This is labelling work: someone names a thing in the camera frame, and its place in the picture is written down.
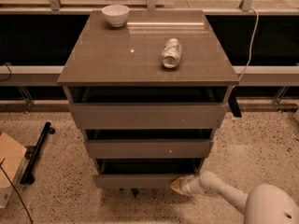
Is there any grey bottom drawer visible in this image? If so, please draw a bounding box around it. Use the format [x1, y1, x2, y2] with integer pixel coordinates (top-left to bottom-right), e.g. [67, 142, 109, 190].
[93, 158, 204, 189]

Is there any grey drawer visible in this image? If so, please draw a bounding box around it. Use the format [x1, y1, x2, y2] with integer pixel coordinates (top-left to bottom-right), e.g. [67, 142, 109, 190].
[93, 158, 204, 189]
[84, 140, 213, 159]
[69, 104, 227, 130]

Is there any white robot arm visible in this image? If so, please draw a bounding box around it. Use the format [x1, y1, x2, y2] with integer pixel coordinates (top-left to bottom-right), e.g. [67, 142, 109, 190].
[170, 171, 299, 224]

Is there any grey middle drawer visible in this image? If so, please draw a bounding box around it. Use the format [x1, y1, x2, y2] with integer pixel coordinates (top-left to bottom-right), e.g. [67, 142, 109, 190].
[84, 140, 213, 159]

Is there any grey drawer cabinet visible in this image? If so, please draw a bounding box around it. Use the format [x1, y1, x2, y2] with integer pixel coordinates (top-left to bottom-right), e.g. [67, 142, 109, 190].
[57, 9, 240, 198]

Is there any grey top drawer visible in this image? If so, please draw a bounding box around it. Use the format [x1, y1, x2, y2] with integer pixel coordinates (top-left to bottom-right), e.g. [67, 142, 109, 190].
[69, 104, 227, 130]

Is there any black cabinet leg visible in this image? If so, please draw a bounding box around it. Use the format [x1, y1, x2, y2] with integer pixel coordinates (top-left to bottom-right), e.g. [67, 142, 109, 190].
[228, 97, 242, 118]

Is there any black metal bar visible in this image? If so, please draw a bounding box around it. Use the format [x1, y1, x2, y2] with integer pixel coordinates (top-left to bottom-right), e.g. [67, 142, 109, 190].
[20, 121, 55, 185]

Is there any cardboard box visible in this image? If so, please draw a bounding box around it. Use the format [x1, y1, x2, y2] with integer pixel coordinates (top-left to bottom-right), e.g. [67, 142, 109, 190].
[0, 132, 27, 208]

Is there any white ceramic bowl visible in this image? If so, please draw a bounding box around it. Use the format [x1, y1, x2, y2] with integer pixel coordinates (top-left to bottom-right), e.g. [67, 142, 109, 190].
[102, 5, 130, 27]

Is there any black floor cable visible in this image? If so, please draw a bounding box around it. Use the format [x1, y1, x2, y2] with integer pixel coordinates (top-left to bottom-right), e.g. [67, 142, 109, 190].
[0, 158, 35, 224]

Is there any white hanging cable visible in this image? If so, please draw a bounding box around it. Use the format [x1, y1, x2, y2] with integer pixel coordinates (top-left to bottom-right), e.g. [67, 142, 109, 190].
[237, 7, 260, 81]

